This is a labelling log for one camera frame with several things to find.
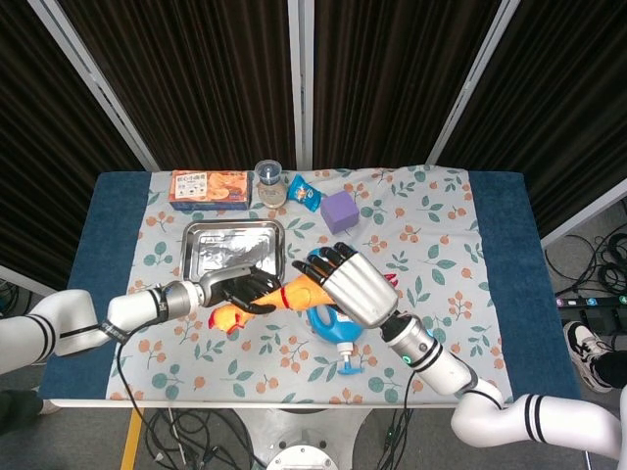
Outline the black floor cable coil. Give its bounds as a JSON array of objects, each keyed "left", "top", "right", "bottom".
[{"left": 543, "top": 232, "right": 627, "bottom": 298}]

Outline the blue table cover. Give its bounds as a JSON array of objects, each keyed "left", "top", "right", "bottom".
[{"left": 37, "top": 169, "right": 582, "bottom": 400}]

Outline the floral fruit print tablecloth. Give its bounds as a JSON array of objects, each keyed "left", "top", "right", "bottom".
[{"left": 105, "top": 164, "right": 514, "bottom": 405}]

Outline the blue snack packet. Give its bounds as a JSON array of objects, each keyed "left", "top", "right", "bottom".
[{"left": 286, "top": 174, "right": 327, "bottom": 210}]

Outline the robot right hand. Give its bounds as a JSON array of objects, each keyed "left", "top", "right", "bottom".
[{"left": 292, "top": 242, "right": 399, "bottom": 329}]

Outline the yellow floor tape strip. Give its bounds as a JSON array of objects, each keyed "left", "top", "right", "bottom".
[{"left": 120, "top": 408, "right": 144, "bottom": 470}]

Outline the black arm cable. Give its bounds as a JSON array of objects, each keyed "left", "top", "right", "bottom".
[
  {"left": 381, "top": 370, "right": 417, "bottom": 454},
  {"left": 115, "top": 335, "right": 168, "bottom": 470}
]

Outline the purple foam cube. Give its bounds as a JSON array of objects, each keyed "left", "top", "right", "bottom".
[{"left": 319, "top": 190, "right": 361, "bottom": 234}]

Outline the white and black sneaker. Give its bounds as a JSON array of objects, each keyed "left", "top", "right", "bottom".
[{"left": 562, "top": 321, "right": 616, "bottom": 393}]

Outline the orange and blue cookie box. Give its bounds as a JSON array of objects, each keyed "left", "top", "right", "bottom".
[{"left": 168, "top": 169, "right": 252, "bottom": 212}]

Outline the orange rubber chicken toy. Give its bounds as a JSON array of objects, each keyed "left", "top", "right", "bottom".
[{"left": 208, "top": 271, "right": 401, "bottom": 335}]

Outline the stainless steel tray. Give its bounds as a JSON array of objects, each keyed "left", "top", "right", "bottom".
[{"left": 180, "top": 218, "right": 287, "bottom": 286}]

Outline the white partition frame post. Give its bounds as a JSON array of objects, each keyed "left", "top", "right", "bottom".
[
  {"left": 541, "top": 178, "right": 627, "bottom": 247},
  {"left": 26, "top": 0, "right": 172, "bottom": 171},
  {"left": 287, "top": 0, "right": 315, "bottom": 170},
  {"left": 424, "top": 0, "right": 521, "bottom": 166}
]

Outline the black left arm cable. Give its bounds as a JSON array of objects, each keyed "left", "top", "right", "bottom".
[{"left": 115, "top": 335, "right": 168, "bottom": 470}]

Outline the black power strip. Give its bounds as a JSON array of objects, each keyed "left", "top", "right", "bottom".
[{"left": 555, "top": 292, "right": 627, "bottom": 320}]

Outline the blue pump detergent bottle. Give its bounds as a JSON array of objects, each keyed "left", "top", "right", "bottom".
[{"left": 306, "top": 305, "right": 373, "bottom": 377}]

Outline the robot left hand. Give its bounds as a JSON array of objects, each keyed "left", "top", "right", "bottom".
[{"left": 198, "top": 263, "right": 283, "bottom": 314}]

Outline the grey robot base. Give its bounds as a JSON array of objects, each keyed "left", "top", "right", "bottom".
[{"left": 234, "top": 405, "right": 373, "bottom": 470}]

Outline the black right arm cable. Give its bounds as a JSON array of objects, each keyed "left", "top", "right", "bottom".
[{"left": 381, "top": 370, "right": 417, "bottom": 454}]

